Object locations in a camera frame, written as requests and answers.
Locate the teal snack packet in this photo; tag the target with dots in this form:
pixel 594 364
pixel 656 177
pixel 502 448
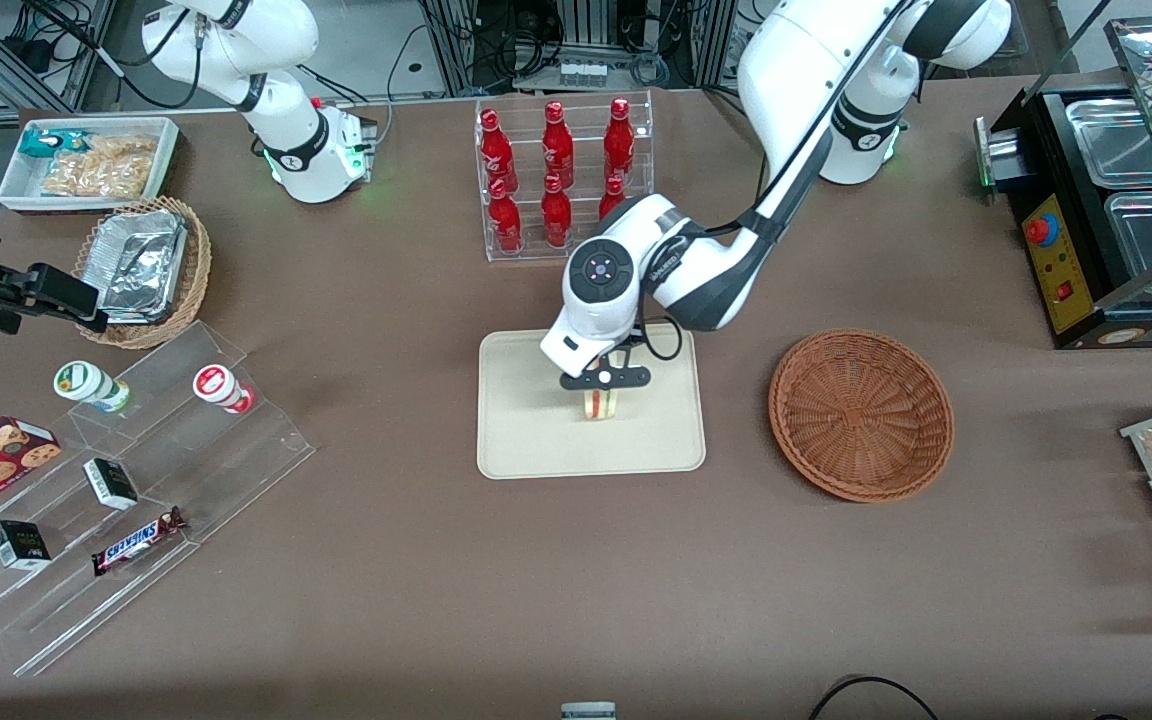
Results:
pixel 46 143

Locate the silver foil trays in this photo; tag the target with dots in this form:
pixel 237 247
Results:
pixel 136 265

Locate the green lid yogurt bottle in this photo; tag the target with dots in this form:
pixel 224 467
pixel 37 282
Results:
pixel 86 382

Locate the large brown wicker basket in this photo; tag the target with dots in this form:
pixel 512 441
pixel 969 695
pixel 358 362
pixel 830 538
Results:
pixel 861 415

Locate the red emergency stop button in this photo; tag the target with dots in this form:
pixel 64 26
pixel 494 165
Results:
pixel 1042 230

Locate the white power strip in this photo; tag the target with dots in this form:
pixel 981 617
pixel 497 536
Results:
pixel 583 73

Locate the red lid yogurt bottle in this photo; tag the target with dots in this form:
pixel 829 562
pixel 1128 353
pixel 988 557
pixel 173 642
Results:
pixel 218 385

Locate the white rectangular snack bin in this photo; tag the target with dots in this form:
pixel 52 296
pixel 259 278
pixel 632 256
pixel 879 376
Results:
pixel 16 185

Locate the clear bag of crackers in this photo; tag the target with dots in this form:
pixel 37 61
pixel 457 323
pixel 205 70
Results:
pixel 106 165

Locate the beige plastic tray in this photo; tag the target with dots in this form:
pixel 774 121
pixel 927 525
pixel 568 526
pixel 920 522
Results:
pixel 536 440

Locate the red cola bottle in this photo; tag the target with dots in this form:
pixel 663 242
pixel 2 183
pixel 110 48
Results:
pixel 496 150
pixel 506 220
pixel 612 198
pixel 557 145
pixel 556 215
pixel 619 140

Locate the small tan wicker basket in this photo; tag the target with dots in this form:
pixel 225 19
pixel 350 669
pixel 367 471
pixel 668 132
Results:
pixel 196 270

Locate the triangular sandwich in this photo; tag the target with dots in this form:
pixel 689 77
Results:
pixel 601 405

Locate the clear acrylic bottle rack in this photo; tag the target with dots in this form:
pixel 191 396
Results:
pixel 586 250

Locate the clear acrylic tiered shelf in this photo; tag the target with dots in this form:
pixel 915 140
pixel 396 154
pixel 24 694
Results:
pixel 186 480

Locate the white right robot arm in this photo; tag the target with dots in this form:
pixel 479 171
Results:
pixel 236 50

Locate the small black carton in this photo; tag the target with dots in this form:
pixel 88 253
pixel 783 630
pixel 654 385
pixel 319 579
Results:
pixel 111 483
pixel 19 545

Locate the small grey device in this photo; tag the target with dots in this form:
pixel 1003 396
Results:
pixel 588 712

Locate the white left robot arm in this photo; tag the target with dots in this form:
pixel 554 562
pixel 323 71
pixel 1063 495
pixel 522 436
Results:
pixel 796 60

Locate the black food warmer case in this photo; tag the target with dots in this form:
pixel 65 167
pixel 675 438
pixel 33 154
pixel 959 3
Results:
pixel 1046 180

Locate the Snickers chocolate bar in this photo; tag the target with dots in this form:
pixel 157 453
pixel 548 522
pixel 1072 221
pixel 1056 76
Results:
pixel 136 541

